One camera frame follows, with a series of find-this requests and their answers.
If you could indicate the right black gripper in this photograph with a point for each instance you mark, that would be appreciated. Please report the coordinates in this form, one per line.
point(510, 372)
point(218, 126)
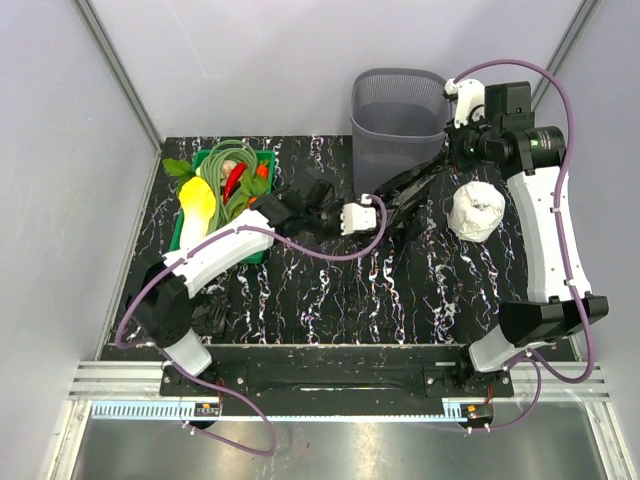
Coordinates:
point(454, 136)

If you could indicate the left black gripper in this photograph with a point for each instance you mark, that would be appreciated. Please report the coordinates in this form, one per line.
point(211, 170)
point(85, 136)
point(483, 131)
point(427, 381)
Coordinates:
point(336, 207)

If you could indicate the grey mesh trash bin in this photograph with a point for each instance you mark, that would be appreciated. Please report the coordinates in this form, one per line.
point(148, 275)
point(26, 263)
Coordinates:
point(398, 117)

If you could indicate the black trash bag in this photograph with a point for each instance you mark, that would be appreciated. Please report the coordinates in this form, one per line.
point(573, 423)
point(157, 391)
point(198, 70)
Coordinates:
point(407, 192)
point(209, 315)

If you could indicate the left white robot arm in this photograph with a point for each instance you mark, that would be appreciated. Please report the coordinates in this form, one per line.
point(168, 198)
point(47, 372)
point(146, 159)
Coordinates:
point(163, 306)

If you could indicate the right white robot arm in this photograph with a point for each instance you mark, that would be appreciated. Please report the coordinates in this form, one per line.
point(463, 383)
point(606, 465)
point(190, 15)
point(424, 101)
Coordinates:
point(496, 124)

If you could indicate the white crumpled paper roll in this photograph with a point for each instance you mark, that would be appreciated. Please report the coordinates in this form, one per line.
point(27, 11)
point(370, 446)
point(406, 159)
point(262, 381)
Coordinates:
point(478, 208)

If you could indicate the small orange carrot toy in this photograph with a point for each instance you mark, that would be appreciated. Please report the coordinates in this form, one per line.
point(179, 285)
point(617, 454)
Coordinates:
point(263, 172)

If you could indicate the red chili pepper toy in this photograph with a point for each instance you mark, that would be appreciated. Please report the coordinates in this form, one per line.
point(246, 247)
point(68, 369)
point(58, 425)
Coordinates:
point(232, 180)

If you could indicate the green plastic basket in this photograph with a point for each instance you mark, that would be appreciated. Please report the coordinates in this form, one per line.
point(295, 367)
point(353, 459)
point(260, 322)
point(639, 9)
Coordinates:
point(247, 190)

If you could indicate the green long beans bundle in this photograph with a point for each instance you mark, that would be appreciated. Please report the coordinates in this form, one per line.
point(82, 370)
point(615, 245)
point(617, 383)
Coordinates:
point(211, 169)

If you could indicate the yellow white cabbage toy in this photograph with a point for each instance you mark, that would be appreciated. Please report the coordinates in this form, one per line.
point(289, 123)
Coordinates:
point(198, 203)

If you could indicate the green leafy vegetable toy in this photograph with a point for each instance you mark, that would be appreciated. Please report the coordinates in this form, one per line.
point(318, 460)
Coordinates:
point(181, 169)

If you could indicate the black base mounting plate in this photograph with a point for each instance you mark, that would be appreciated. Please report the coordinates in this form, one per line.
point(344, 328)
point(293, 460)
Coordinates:
point(432, 371)

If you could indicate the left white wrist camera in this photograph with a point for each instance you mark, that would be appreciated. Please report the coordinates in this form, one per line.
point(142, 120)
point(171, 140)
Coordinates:
point(358, 216)

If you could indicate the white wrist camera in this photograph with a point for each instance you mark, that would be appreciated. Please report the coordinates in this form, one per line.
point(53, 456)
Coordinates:
point(358, 216)
point(468, 96)

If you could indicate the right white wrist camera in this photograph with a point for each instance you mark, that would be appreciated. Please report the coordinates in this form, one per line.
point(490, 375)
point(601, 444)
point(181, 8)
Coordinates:
point(468, 96)

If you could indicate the aluminium frame rail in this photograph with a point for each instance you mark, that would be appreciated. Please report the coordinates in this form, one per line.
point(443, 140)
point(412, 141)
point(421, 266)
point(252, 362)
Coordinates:
point(116, 379)

